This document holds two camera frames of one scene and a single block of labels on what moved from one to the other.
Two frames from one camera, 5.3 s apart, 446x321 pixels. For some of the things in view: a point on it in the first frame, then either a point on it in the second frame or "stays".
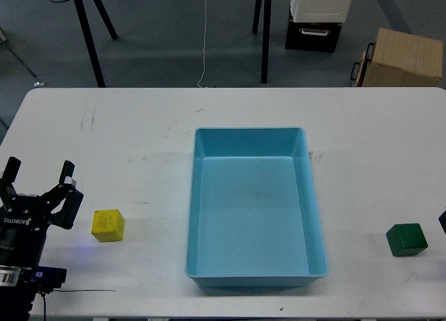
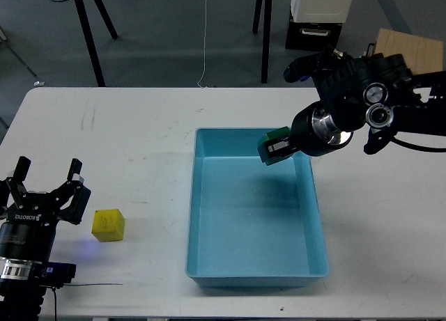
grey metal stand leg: [3, 38] stays
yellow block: [108, 225] stays
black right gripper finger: [442, 221] -> [315, 130]
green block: [406, 239] -> [278, 134]
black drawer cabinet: [320, 37] stays
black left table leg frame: [98, 74] stays
